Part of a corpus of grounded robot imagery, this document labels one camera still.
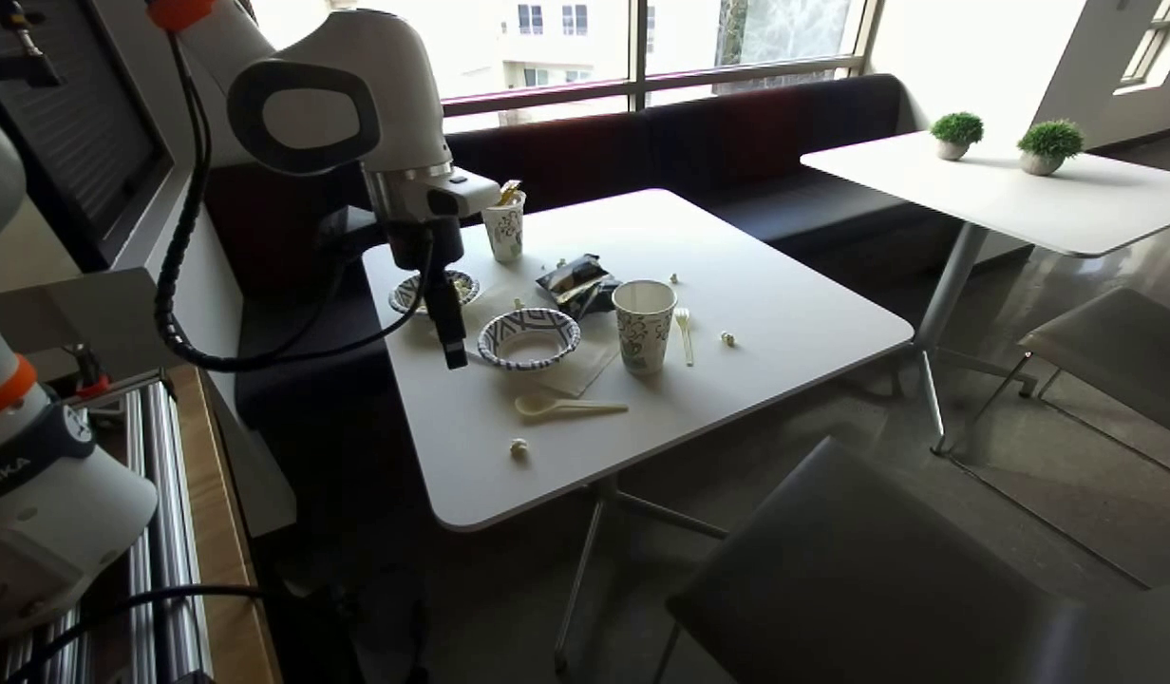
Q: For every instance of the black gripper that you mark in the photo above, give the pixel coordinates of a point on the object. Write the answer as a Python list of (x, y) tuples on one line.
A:
[(424, 242)]

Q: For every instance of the large white plastic spoon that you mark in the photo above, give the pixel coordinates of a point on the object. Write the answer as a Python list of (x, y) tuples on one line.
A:
[(571, 407)]

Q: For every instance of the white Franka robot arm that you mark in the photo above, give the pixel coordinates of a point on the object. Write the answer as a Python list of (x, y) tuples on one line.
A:
[(357, 77)]

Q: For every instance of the small white plastic spoon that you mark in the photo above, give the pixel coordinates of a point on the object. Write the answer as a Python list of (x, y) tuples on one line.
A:
[(685, 330)]

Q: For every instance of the blue patterned paper bowl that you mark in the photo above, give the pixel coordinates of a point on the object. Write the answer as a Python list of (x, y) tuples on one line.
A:
[(528, 339)]

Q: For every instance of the patterned paper cup with scrap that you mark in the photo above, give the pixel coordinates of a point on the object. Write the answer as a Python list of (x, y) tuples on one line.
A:
[(503, 231)]

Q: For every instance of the black snack wrapper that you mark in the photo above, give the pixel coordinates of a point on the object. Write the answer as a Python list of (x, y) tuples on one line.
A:
[(574, 281)]

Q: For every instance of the white paper napkin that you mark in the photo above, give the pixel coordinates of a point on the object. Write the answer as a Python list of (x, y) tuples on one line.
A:
[(580, 369)]

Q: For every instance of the popcorn piece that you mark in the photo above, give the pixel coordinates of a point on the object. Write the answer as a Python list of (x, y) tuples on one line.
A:
[(518, 449)]

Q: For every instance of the empty patterned paper cup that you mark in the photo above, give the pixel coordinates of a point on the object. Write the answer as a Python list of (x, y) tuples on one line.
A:
[(643, 328)]

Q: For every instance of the grey white cabinet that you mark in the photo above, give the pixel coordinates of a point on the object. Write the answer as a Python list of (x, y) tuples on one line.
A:
[(193, 315)]

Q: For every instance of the wooden board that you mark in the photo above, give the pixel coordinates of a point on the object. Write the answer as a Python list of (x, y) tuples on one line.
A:
[(224, 557)]

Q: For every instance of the white square table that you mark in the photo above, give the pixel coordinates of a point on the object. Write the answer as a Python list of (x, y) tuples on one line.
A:
[(738, 139)]

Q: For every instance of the small red clamp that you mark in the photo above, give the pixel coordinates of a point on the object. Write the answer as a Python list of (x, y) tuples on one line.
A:
[(94, 382)]

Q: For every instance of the black louvered panel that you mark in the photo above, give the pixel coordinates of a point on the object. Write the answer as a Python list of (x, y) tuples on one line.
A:
[(94, 139)]

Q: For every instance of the grey chair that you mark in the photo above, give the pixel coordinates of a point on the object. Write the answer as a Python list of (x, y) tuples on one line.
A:
[(1120, 345), (864, 584)]

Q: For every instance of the small potted green plant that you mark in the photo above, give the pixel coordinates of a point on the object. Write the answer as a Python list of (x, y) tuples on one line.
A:
[(1051, 141), (954, 131)]

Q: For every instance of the white side table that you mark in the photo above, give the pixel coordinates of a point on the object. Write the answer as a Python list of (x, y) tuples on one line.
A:
[(1054, 204)]

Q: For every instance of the metal table leg frame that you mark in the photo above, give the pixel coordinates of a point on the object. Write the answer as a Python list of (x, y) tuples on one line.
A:
[(584, 570)]

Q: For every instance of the window frame post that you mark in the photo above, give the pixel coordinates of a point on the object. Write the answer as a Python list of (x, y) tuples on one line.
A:
[(637, 50)]

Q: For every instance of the aluminium rail frame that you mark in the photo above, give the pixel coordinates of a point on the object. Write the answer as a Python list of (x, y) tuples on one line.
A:
[(167, 505)]

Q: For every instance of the window rail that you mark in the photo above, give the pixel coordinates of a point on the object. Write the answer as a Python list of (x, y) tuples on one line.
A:
[(738, 74)]

